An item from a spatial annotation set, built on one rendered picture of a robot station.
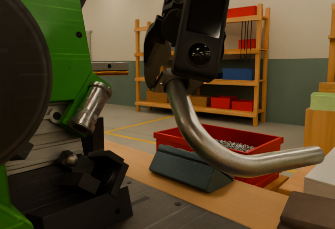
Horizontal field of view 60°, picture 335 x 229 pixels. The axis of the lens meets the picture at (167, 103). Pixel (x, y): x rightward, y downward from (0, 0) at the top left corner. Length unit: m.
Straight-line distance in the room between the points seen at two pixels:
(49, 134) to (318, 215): 0.39
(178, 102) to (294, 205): 0.22
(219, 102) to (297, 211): 5.50
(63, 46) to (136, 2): 7.57
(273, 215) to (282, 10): 5.73
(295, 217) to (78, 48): 0.40
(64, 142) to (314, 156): 0.38
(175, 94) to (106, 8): 8.46
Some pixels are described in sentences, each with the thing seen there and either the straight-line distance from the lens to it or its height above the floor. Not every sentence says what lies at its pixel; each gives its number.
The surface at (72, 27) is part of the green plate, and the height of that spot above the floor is 1.18.
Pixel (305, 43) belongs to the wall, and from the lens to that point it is 5.93.
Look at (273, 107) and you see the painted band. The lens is 6.09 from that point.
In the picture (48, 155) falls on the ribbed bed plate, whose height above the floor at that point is 0.99.
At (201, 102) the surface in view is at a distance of 6.15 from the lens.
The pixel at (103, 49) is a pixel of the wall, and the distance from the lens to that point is 8.84.
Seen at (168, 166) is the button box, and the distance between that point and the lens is 0.59.
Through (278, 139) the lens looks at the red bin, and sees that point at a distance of 0.87.
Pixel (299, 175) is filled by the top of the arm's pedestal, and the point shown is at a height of 0.85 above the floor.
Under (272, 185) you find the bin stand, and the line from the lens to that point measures 0.87.
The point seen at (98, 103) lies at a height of 1.07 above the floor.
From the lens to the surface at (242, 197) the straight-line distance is 0.53.
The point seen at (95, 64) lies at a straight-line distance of 0.65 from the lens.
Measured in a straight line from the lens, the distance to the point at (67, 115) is 0.45.
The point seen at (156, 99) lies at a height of 0.32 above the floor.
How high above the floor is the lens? 1.12
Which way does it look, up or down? 7 degrees down
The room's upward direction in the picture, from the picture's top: straight up
